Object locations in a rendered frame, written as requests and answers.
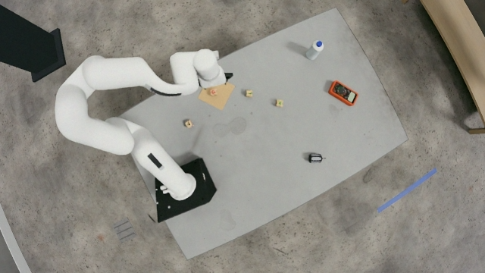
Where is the orange pocket multimeter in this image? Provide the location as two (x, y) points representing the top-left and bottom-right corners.
(328, 80), (358, 106)

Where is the white plastic bottle with blue cap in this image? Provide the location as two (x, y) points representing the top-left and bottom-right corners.
(306, 40), (324, 60)

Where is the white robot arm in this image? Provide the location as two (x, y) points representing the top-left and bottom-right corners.
(55, 49), (219, 200)

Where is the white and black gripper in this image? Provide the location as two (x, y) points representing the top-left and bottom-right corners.
(198, 66), (233, 89)

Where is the tan square mat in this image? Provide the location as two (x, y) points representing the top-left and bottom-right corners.
(198, 83), (235, 111)

